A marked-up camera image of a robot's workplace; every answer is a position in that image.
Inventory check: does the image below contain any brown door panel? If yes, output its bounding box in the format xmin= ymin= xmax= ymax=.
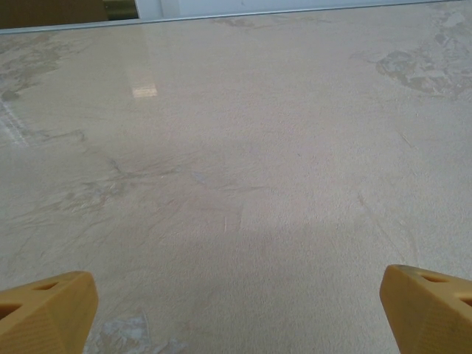
xmin=0 ymin=0 xmax=137 ymax=30

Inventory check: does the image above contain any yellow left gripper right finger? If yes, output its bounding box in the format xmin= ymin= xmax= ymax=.
xmin=379 ymin=263 xmax=472 ymax=354

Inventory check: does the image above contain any aluminium table edge rail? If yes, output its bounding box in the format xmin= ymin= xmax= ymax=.
xmin=0 ymin=0 xmax=472 ymax=36

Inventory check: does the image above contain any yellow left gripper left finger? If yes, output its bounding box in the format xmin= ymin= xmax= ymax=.
xmin=0 ymin=271 xmax=99 ymax=354

